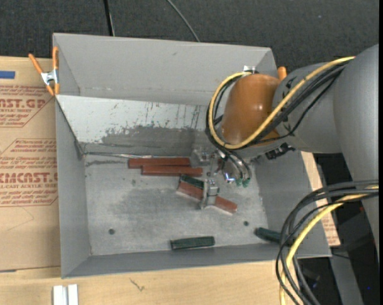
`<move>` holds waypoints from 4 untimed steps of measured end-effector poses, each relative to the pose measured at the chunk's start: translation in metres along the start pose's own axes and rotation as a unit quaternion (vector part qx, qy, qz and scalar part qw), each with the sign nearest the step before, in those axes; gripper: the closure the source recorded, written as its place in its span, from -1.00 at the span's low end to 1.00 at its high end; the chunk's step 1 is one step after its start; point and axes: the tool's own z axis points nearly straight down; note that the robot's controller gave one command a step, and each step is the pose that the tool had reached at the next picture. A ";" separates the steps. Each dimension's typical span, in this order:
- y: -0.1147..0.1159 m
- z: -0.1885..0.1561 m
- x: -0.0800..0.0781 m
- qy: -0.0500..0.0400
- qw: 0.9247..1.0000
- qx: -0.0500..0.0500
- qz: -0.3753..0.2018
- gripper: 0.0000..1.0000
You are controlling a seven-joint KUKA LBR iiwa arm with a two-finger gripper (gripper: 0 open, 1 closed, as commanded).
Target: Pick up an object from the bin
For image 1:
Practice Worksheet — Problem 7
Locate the brown cardboard board, red print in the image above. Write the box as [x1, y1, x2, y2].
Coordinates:
[0, 55, 341, 275]

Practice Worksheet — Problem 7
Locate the grey metal bin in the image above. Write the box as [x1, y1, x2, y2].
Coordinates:
[52, 32, 332, 280]

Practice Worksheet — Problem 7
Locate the dark green flat block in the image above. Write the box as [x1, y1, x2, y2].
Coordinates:
[169, 236, 217, 251]
[253, 227, 283, 245]
[179, 174, 206, 189]

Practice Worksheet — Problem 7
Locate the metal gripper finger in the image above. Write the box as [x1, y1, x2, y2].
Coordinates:
[199, 179, 220, 210]
[192, 149, 212, 166]

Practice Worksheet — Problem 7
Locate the red-brown flat block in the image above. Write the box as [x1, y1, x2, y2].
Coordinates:
[128, 157, 192, 170]
[141, 165, 205, 177]
[175, 181, 239, 215]

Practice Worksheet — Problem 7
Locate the black cylinder on white bracket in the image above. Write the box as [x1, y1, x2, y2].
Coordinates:
[265, 144, 296, 161]

